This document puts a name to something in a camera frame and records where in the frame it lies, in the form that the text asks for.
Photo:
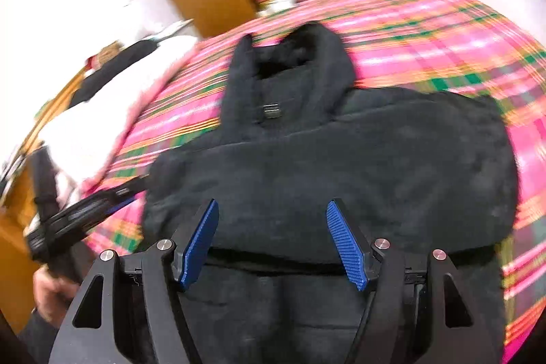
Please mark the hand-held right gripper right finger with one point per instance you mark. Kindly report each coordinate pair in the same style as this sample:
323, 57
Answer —
346, 244

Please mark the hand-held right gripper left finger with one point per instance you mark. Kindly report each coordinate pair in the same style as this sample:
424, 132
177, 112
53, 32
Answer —
199, 236

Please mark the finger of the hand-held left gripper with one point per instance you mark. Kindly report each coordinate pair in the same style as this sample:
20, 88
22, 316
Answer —
123, 190

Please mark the black fleece jacket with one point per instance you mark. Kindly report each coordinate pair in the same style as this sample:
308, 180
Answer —
324, 159

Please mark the person's left forearm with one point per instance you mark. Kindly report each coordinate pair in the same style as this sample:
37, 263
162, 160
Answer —
36, 340

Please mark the person's left hand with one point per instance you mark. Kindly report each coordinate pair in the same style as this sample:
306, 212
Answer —
50, 295

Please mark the wooden bed headboard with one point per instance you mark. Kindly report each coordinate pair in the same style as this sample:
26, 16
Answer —
17, 219

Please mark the white pink fluffy blanket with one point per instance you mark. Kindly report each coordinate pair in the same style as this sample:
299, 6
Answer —
102, 125

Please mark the black garment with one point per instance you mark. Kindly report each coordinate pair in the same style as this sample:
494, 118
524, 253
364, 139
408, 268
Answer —
111, 67

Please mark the pink plaid bed sheet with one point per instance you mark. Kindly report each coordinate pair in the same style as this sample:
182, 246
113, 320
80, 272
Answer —
426, 35

